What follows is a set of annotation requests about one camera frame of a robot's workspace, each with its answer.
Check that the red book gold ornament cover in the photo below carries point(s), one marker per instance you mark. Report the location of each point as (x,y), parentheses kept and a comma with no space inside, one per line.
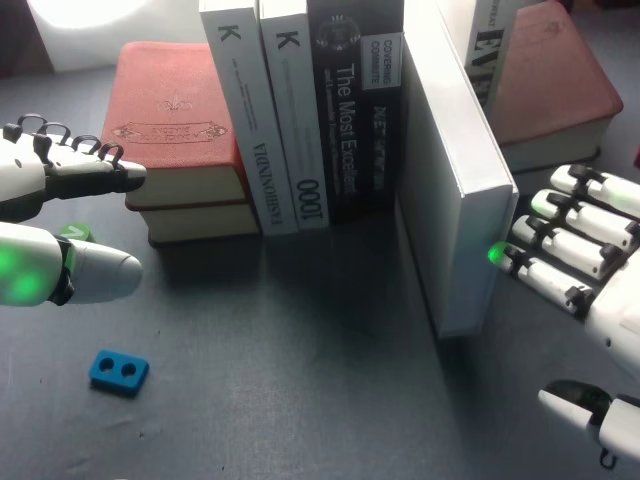
(170,100)

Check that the green block white mark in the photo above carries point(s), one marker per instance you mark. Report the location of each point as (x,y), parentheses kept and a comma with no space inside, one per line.
(77,232)

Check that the white book 100 spine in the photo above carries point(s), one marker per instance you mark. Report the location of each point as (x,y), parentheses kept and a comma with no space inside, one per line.
(295,125)

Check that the blue block two holes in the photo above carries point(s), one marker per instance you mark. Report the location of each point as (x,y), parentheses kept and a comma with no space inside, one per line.
(119,372)

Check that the white hardcover book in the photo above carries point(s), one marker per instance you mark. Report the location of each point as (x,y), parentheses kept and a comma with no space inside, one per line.
(440,175)

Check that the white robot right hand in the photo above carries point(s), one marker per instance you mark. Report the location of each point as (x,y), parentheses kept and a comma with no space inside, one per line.
(615,320)

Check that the white book FASHIONINDIA spine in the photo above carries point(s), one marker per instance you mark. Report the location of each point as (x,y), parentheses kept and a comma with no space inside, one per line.
(245,100)

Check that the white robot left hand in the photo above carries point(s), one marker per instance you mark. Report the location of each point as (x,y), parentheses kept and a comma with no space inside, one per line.
(30,270)

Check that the black book The Most Excellent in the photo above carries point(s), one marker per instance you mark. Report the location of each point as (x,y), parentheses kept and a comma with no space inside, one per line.
(335,125)

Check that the thick red book script title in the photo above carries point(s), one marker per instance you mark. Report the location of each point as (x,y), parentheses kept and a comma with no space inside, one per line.
(550,85)

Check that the grey table cloth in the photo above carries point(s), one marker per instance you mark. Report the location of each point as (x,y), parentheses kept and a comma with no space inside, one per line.
(300,375)

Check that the thick book EVER title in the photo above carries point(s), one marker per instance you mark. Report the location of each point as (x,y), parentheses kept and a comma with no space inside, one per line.
(487,50)

